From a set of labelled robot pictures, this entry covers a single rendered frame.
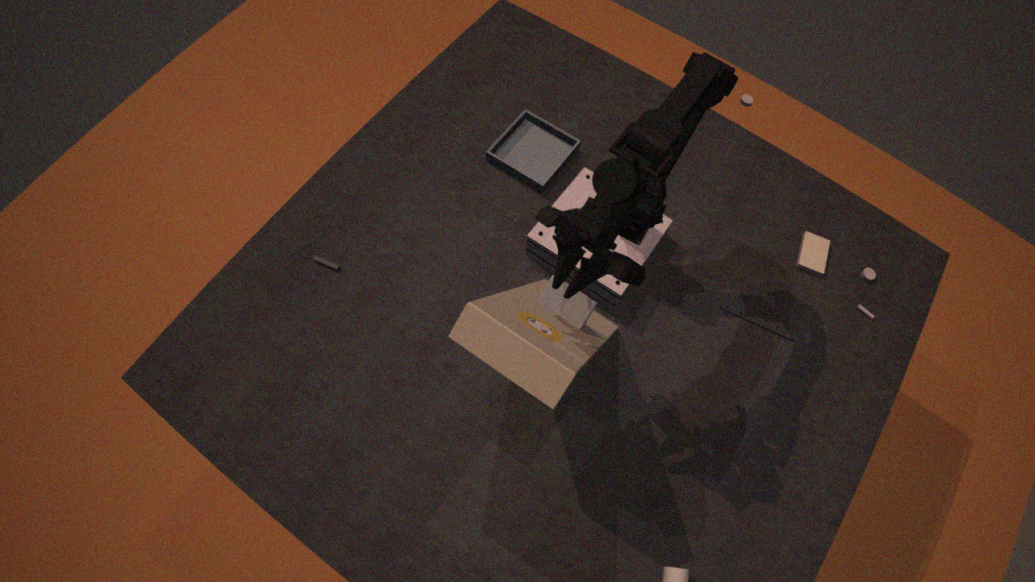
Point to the grey cylinder with two slots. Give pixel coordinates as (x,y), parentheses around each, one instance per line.
(538,325)

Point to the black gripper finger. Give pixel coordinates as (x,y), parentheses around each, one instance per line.
(568,257)
(587,274)

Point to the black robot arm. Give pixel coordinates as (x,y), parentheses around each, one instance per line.
(635,180)

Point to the dark grey rectangular bar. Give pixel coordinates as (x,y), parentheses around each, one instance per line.
(326,263)

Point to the tan rectangular block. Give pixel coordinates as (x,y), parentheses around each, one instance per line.
(813,253)

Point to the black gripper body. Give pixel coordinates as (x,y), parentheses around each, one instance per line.
(620,266)

